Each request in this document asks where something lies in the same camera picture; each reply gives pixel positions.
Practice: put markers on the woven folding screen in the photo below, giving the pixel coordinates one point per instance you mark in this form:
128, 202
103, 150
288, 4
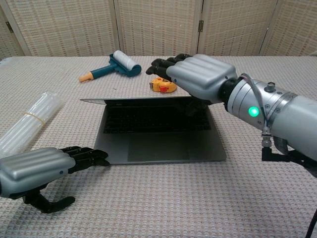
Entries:
158, 24

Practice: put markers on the silver laptop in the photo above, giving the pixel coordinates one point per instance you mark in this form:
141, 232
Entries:
158, 152

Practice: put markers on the yellow tape measure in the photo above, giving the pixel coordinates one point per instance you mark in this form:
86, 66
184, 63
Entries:
161, 87

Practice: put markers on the teal lint roller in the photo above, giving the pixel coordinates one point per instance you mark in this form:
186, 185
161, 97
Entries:
123, 63

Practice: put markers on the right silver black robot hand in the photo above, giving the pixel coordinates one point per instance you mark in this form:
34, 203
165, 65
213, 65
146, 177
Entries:
200, 77

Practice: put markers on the bundle of clear plastic sticks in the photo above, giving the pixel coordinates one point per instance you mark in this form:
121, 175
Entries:
24, 129

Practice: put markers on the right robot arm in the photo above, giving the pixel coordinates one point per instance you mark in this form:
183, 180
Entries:
289, 116

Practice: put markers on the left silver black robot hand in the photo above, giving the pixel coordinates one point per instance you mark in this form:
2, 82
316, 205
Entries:
29, 168

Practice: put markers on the beige woven tablecloth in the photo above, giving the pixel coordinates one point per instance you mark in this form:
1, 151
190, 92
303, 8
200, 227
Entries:
173, 210

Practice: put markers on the yellow rubber band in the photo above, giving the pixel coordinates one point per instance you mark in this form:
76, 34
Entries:
37, 117

